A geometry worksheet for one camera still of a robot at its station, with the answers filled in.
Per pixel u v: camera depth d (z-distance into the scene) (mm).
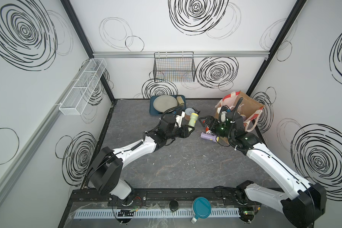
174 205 635
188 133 725
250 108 934
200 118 723
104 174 427
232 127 563
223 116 606
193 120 787
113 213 688
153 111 1112
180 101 1154
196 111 1112
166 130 629
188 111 1053
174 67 1239
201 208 645
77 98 875
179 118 725
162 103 1166
